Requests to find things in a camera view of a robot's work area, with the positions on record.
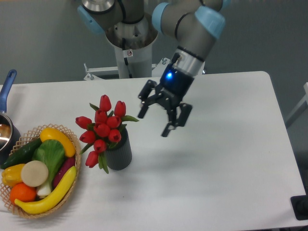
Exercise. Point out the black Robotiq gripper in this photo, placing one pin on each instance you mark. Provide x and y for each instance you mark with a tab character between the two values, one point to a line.
169	93

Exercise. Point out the red tulip bouquet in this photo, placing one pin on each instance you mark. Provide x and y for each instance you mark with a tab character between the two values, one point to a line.
104	132

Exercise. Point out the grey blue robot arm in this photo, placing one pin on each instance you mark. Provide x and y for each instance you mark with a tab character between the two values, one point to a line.
195	24

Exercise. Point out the dark grey ribbed vase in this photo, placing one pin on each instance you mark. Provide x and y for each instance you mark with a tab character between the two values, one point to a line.
120	157

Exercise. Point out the purple eggplant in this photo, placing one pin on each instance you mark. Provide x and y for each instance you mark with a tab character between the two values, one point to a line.
68	163

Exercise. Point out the yellow squash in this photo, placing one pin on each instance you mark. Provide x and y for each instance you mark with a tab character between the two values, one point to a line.
55	134

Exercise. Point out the green bok choy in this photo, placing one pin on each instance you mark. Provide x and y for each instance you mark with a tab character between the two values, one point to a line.
52	154

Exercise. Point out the woven wicker basket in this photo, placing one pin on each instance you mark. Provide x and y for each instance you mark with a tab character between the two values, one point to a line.
32	135

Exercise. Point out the beige round disc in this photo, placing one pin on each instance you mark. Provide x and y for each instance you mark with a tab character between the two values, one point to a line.
34	173

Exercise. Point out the green cucumber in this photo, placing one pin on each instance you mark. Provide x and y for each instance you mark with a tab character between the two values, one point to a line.
23	155

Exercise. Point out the black device at table edge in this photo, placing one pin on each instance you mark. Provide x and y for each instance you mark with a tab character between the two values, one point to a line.
300	206

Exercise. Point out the orange fruit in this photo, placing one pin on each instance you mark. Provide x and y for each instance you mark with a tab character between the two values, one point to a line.
23	193

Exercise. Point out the yellow banana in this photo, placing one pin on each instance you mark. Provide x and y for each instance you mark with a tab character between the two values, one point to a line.
54	198

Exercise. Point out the yellow bell pepper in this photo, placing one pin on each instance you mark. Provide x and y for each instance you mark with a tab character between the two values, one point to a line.
12	175

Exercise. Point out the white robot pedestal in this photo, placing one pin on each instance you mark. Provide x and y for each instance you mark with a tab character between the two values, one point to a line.
132	44

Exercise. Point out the white frame at right edge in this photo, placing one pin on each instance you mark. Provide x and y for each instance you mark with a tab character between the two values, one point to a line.
299	108

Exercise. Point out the blue handled saucepan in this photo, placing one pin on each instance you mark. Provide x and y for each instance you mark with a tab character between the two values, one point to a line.
9	134

